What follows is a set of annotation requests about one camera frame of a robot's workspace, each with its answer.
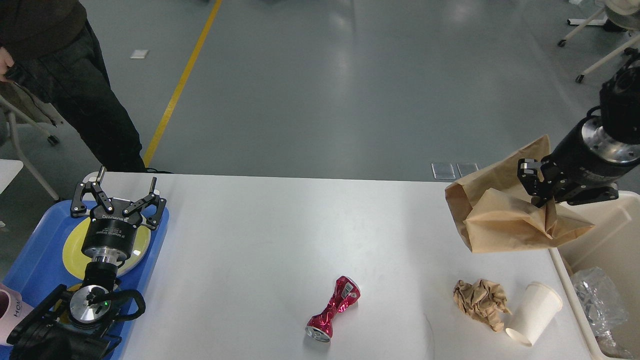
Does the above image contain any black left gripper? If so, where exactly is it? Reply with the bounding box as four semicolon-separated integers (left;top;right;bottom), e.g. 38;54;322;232
71;167;168;263

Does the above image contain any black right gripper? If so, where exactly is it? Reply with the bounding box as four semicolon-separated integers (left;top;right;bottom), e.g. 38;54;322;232
517;116;639;208

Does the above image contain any yellow plastic plate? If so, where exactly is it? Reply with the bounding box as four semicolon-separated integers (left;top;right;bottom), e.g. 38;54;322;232
62;218;152;259

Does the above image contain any brown paper bag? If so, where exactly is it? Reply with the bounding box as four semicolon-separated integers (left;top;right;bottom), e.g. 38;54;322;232
445;135;594;253

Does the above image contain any foil sheet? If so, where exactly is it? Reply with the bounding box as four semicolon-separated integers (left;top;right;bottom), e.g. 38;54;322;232
570;266;629;337
595;330;636;360

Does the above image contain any brown paper ball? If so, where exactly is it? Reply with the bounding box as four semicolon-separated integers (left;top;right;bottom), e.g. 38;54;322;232
453;278;511;332

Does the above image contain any crushed red can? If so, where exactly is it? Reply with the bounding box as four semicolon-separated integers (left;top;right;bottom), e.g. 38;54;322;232
305;275;361;343

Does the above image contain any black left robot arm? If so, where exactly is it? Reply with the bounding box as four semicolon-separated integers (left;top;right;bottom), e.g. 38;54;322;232
1;168;169;360

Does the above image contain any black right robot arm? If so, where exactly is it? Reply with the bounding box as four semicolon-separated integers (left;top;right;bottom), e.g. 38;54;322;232
518;49;640;208

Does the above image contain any person's hand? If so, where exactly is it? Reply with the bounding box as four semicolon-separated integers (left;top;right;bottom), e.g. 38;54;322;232
0;47;15;84

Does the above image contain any beige plastic bin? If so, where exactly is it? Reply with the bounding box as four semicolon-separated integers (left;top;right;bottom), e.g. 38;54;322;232
550;191;640;360

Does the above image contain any chair with olive jacket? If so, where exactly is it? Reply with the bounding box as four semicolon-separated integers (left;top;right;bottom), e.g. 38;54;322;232
0;82;64;202

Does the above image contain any pink HOME mug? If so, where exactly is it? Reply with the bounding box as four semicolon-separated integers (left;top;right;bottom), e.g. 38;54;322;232
0;284;34;346

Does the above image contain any white chair base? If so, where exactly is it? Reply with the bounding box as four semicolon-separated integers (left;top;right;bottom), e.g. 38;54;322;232
556;0;639;85

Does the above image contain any person in black clothes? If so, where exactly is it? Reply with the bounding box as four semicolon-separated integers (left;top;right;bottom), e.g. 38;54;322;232
0;0;147;173

